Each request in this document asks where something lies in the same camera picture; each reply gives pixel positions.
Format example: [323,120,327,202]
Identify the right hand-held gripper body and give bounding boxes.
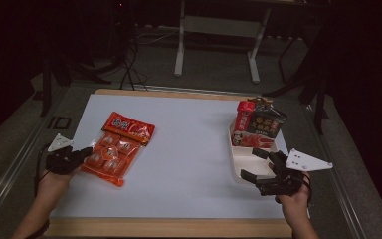
[254,147,334,197]

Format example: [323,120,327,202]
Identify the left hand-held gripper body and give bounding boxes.
[45,132,81,176]

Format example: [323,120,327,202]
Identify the white divided tray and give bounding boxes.
[228,120,285,184]

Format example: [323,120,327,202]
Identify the red and black food packet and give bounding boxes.
[230,99,288,149]

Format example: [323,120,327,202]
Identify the orange snack packet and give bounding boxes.
[79,111,156,188]

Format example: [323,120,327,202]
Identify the gold foil packet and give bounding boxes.
[247,96,275,106]

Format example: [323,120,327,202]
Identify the person's left hand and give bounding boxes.
[34,166,81,208]

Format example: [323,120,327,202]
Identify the person's right hand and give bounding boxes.
[274,172,313,223]

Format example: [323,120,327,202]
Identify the black floor socket plate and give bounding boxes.
[47,116,72,130]

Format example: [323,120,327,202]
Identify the white table mat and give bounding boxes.
[50,94,291,220]

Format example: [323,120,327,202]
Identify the black metal stand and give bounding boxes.
[39,49,113,118]
[262,33,331,135]

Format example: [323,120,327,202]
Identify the wooden table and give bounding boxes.
[43,88,294,239]

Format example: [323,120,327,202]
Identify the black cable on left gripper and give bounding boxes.
[33,142,53,198]

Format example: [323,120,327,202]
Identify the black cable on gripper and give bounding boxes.
[33,142,53,198]
[301,172,313,208]

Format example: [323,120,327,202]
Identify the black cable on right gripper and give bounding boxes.
[301,172,313,208]

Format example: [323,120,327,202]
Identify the metal floor rail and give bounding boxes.
[302,104,367,239]
[0,109,59,222]

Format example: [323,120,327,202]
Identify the black floor cables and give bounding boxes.
[118,31,180,92]

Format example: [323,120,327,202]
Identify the white desk frame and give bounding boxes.
[173,0,274,85]

